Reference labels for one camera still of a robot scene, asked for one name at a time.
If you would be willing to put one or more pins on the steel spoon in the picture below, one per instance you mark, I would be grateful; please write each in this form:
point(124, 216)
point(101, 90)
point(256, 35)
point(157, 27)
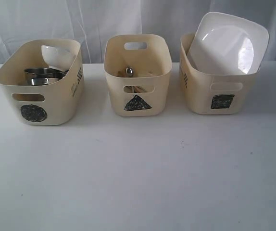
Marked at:
point(129, 73)

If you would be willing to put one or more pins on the steel mug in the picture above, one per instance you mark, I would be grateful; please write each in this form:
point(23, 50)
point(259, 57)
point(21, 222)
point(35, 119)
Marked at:
point(31, 73)
point(60, 74)

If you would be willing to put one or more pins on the white plastic bowl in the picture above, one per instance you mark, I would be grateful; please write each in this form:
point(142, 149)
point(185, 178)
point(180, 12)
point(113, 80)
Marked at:
point(57, 58)

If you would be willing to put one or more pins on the steel bowl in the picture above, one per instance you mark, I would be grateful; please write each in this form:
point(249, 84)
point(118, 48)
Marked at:
point(42, 81)

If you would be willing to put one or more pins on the white square plate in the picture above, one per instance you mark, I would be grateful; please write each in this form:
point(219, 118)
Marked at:
point(228, 45)

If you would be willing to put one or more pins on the cream bin with triangle mark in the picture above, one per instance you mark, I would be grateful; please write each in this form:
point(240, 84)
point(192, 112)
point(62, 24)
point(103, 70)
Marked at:
point(149, 56)

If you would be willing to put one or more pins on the cream bin with square mark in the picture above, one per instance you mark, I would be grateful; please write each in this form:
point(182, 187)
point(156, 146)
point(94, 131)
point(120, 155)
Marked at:
point(207, 94)

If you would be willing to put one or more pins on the cream bin with circle mark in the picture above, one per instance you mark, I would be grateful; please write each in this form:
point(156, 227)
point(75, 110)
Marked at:
point(51, 104)

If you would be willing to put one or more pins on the white backdrop curtain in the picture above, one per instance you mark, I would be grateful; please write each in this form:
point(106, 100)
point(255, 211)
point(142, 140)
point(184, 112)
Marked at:
point(93, 22)

